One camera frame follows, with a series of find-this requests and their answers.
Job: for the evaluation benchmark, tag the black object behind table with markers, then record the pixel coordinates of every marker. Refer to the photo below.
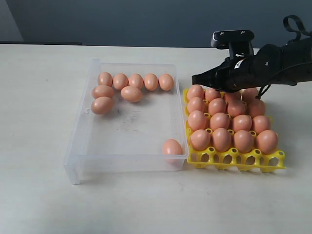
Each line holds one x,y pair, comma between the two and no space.
42,43

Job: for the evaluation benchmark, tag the brown egg placed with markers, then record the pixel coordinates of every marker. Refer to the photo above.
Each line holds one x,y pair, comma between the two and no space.
211,94
228,97
267,142
195,91

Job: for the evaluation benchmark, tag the brown egg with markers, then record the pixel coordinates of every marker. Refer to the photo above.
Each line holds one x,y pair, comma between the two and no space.
166,82
102,105
236,108
105,78
241,122
120,81
196,103
217,105
151,82
136,80
197,120

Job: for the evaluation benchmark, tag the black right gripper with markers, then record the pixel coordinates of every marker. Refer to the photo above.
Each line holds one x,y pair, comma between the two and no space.
235,74

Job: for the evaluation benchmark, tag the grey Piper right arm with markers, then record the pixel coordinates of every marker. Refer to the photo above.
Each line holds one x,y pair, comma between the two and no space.
287,65

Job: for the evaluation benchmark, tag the brown egg front right corner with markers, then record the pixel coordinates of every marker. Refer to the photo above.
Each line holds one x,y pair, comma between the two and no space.
172,147

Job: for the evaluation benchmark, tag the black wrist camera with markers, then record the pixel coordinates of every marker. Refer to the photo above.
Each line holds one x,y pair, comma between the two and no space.
238,42

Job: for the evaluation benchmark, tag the clear plastic bin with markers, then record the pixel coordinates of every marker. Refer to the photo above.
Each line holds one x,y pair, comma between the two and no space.
131,136

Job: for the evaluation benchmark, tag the yellow plastic egg tray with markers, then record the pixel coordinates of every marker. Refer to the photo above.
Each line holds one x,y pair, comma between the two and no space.
233,157

